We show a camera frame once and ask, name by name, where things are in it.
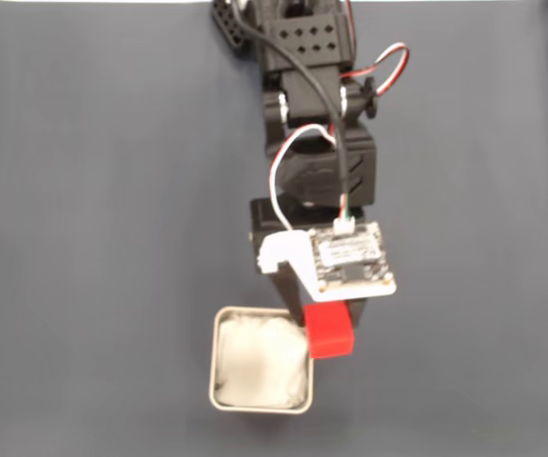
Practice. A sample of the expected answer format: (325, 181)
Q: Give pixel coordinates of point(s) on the red cube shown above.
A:
(328, 333)

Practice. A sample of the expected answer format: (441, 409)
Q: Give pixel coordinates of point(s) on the grey table mat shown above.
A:
(112, 190)

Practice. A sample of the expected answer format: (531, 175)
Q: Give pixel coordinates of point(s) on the square metal box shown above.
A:
(212, 366)

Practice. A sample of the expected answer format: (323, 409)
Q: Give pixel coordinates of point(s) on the white cloth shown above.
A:
(255, 366)

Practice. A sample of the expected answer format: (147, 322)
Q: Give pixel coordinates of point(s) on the camera board on white mount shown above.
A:
(350, 257)

